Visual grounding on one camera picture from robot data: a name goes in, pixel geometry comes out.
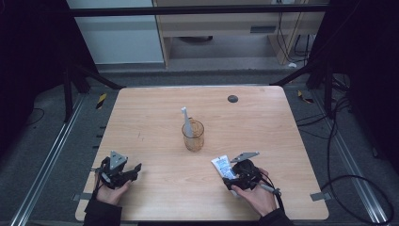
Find aluminium floor rail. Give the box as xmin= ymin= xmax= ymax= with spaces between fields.
xmin=8 ymin=93 xmax=87 ymax=226
xmin=310 ymin=90 xmax=390 ymax=225

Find left hand-held gripper cable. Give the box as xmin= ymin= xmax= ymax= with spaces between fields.
xmin=91 ymin=168 xmax=105 ymax=201

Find person's left hand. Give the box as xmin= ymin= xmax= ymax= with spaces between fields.
xmin=93 ymin=175 xmax=133 ymax=206

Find thin black floor cable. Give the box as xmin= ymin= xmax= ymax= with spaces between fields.
xmin=24 ymin=107 xmax=46 ymax=127

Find black metal stand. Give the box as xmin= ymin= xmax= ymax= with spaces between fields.
xmin=269 ymin=60 xmax=336 ymax=119
xmin=61 ymin=61 xmax=126 ymax=123

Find person's right hand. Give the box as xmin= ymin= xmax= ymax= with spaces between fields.
xmin=231 ymin=168 xmax=279 ymax=218

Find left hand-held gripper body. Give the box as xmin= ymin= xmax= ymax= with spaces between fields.
xmin=95 ymin=151 xmax=133 ymax=190

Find grey tape piece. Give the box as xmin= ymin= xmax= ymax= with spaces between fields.
xmin=310 ymin=191 xmax=332 ymax=202
xmin=72 ymin=192 xmax=94 ymax=202

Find white cabinet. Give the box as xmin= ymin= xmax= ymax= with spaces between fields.
xmin=66 ymin=0 xmax=165 ymax=65

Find right hand-held gripper cable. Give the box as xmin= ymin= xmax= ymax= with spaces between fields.
xmin=259 ymin=175 xmax=286 ymax=212

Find black curtain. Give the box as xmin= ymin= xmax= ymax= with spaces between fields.
xmin=0 ymin=0 xmax=99 ymax=158
xmin=309 ymin=0 xmax=399 ymax=175

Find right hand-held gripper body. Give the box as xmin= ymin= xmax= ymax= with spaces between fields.
xmin=230 ymin=152 xmax=263 ymax=191

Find hand-held gripper cable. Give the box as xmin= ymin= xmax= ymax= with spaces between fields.
xmin=259 ymin=175 xmax=286 ymax=212
xmin=91 ymin=168 xmax=105 ymax=201

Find black horizontal frame bar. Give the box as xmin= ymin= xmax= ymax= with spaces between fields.
xmin=67 ymin=4 xmax=330 ymax=18

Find thick black floor cable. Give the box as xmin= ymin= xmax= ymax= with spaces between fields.
xmin=322 ymin=97 xmax=395 ymax=226

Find black and yellow tape strip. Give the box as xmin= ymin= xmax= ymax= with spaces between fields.
xmin=296 ymin=89 xmax=315 ymax=105
xmin=95 ymin=92 xmax=108 ymax=110

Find black hanging desk cables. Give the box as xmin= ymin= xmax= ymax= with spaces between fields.
xmin=275 ymin=11 xmax=312 ymax=64

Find white toothpaste tube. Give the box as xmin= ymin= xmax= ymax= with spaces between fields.
xmin=210 ymin=154 xmax=241 ymax=198

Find light wooden desk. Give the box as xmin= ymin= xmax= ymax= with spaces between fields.
xmin=152 ymin=0 xmax=326 ymax=69

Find white electric toothbrush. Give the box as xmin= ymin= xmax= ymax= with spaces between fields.
xmin=181 ymin=106 xmax=195 ymax=139

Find amber glass cup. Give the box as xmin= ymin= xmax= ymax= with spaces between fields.
xmin=181 ymin=118 xmax=205 ymax=153

